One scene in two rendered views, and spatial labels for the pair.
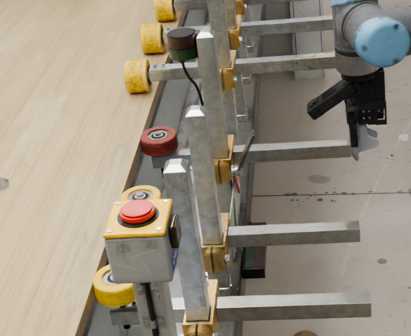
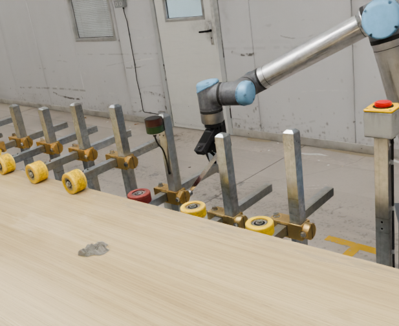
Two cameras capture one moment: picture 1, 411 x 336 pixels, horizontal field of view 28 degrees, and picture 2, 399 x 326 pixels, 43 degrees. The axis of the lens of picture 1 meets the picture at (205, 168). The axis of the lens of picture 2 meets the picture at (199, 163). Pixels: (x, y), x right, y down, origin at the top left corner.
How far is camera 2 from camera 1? 139 cm
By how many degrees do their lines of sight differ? 51
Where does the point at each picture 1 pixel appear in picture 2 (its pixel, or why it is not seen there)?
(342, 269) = not seen: hidden behind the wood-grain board
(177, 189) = (297, 141)
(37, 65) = not seen: outside the picture
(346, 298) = (324, 191)
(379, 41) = (248, 90)
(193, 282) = (301, 197)
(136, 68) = (77, 174)
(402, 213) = not seen: hidden behind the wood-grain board
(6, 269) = (202, 255)
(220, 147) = (178, 182)
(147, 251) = not seen: outside the picture
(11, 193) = (117, 244)
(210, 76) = (171, 139)
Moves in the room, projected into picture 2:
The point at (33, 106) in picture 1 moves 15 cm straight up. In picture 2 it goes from (19, 224) to (7, 182)
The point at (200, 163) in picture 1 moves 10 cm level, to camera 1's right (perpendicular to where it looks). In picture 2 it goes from (229, 164) to (244, 153)
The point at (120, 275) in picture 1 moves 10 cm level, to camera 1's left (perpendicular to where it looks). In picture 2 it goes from (394, 132) to (384, 147)
